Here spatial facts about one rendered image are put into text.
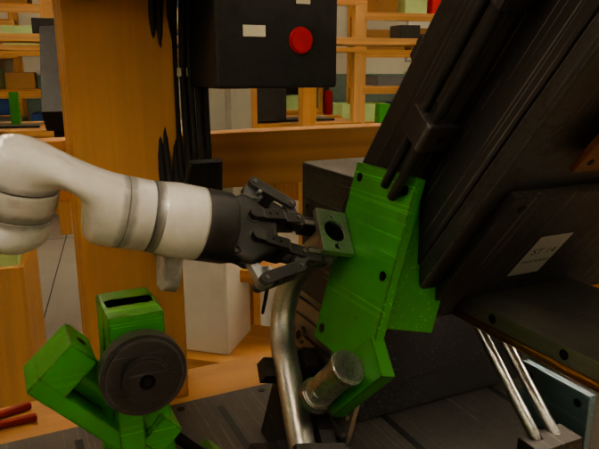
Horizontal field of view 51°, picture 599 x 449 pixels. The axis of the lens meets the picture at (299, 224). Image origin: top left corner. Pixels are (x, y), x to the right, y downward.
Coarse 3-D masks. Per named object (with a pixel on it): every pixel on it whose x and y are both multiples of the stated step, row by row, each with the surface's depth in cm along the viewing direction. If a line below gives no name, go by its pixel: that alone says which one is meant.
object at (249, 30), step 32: (192, 0) 83; (224, 0) 76; (256, 0) 78; (288, 0) 80; (320, 0) 81; (192, 32) 85; (224, 32) 77; (256, 32) 79; (288, 32) 80; (320, 32) 82; (192, 64) 86; (224, 64) 78; (256, 64) 80; (288, 64) 81; (320, 64) 83
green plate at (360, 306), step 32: (352, 192) 71; (384, 192) 65; (416, 192) 61; (352, 224) 70; (384, 224) 65; (416, 224) 64; (384, 256) 64; (416, 256) 65; (352, 288) 68; (384, 288) 63; (416, 288) 66; (320, 320) 73; (352, 320) 67; (384, 320) 63; (416, 320) 67; (352, 352) 66
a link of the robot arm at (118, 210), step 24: (0, 144) 52; (24, 144) 53; (48, 144) 56; (0, 168) 51; (24, 168) 52; (48, 168) 53; (72, 168) 55; (96, 168) 58; (24, 192) 52; (48, 192) 54; (72, 192) 54; (96, 192) 55; (120, 192) 57; (144, 192) 58; (96, 216) 56; (120, 216) 57; (144, 216) 58; (96, 240) 58; (120, 240) 58; (144, 240) 59
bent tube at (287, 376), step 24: (336, 216) 70; (312, 240) 70; (336, 240) 71; (288, 288) 75; (288, 312) 75; (288, 336) 74; (288, 360) 73; (288, 384) 71; (288, 408) 69; (288, 432) 68; (312, 432) 68
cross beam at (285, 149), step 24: (216, 144) 100; (240, 144) 102; (264, 144) 103; (288, 144) 105; (312, 144) 107; (336, 144) 109; (360, 144) 111; (240, 168) 102; (264, 168) 104; (288, 168) 106
